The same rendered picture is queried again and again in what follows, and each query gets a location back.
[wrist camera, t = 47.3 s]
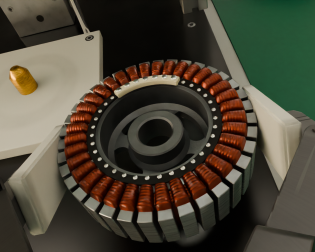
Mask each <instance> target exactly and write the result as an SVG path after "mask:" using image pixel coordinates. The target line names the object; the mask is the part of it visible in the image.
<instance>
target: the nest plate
mask: <svg viewBox="0 0 315 252"><path fill-rule="evenodd" d="M16 65H17V66H21V67H24V68H27V69H28V71H29V72H30V74H31V75H32V76H33V78H34V79H35V81H36V82H37V84H38V87H37V89H36V90H35V91H34V92H33V93H31V94H28V95H22V94H20V92H19V91H18V90H17V89H16V87H15V86H14V85H13V83H12V82H11V81H10V79H9V76H10V68H11V67H13V66H16ZM102 80H103V37H102V35H101V32H100V31H99V30H97V31H93V32H90V33H89V34H86V35H85V34H81V35H77V36H72V37H68V38H64V39H60V40H56V41H52V42H47V43H43V44H39V45H35V46H31V47H27V48H22V49H18V50H14V51H10V52H6V53H2V54H0V160H2V159H7V158H12V157H16V156H21V155H25V154H30V153H33V152H34V151H35V149H36V148H37V147H38V146H39V145H40V144H41V143H42V142H43V140H44V139H45V138H46V137H47V136H48V135H49V134H50V132H51V131H52V130H53V129H54V128H55V127H56V126H59V125H65V124H64V122H65V120H66V118H67V116H68V115H72V113H71V110H72V108H73V107H74V105H75V104H76V103H77V104H79V103H80V101H79V99H80V98H81V97H82V96H83V95H84V94H85V93H87V94H88V93H90V91H89V90H90V89H91V88H92V87H93V86H95V85H96V84H98V85H99V84H100V85H101V82H100V81H102Z"/></svg>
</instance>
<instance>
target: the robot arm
mask: <svg viewBox="0 0 315 252"><path fill-rule="evenodd" d="M242 89H243V90H244V91H245V92H246V94H247V95H248V99H247V100H250V102H251V104H252V107H253V113H255V115H256V119H257V141H256V144H257V146H258V147H259V148H260V150H261V151H262V152H263V154H264V155H265V156H266V158H267V159H268V161H269V162H270V163H271V165H272V166H273V167H274V169H275V170H276V171H277V173H278V174H279V175H280V177H281V178H282V179H283V183H282V185H281V188H280V190H279V193H278V195H277V197H276V200H275V202H274V204H273V207H272V209H271V212H270V214H269V216H268V219H267V221H266V224H265V226H262V225H256V226H255V228H254V229H253V231H252V233H251V236H250V238H249V240H248V242H247V244H246V246H245V249H244V251H243V252H315V121H314V120H312V119H311V118H309V117H308V116H306V115H305V114H304V113H302V112H300V111H296V110H290V111H285V110H284V109H282V108H281V107H280V106H278V105H277V104H276V103H275V102H273V101H272V100H271V99H269V98H268V97H267V96H265V95H264V94H263V93H261V92H260V91H259V90H258V89H256V88H255V87H254V86H252V85H247V86H243V87H242ZM62 127H66V126H65V125H64V124H62V125H58V126H56V127H55V128H54V129H53V130H52V131H51V132H50V134H49V135H48V136H47V137H46V138H45V139H44V140H43V141H42V143H41V144H40V145H39V146H38V147H37V148H36V149H35V151H34V152H33V153H32V154H31V155H30V156H29V157H28V158H27V160H26V161H25V162H24V163H23V164H22V165H21V166H20V168H19V169H18V170H16V171H15V172H14V173H13V174H12V175H11V177H10V178H9V179H8V180H7V181H6V182H5V183H3V181H2V178H1V176H0V252H33V250H32V247H31V245H30V242H29V240H28V237H27V234H26V232H25V230H24V228H23V227H24V225H25V223H26V225H27V227H28V230H29V232H30V234H32V235H34V236H35V235H40V234H44V233H45V232H46V231H47V229H48V227H49V225H50V222H51V220H52V218H53V216H54V214H55V212H56V210H57V208H58V206H59V204H60V202H61V200H62V198H63V196H64V194H65V192H66V190H67V186H66V184H65V182H64V179H63V178H62V176H61V173H60V170H59V167H60V165H59V164H58V158H57V155H58V153H60V152H59V151H58V144H59V140H61V138H60V132H61V129H62Z"/></svg>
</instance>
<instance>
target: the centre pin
mask: <svg viewBox="0 0 315 252"><path fill-rule="evenodd" d="M9 80H10V81H11V82H12V83H13V85H14V86H15V87H16V89H17V90H18V91H19V93H20V94H21V95H29V94H31V93H33V92H34V91H35V90H36V89H37V87H38V84H37V82H36V81H35V79H34V78H33V76H32V75H31V73H30V72H29V70H28V69H27V68H25V67H22V66H19V65H14V66H12V67H11V68H10V71H9Z"/></svg>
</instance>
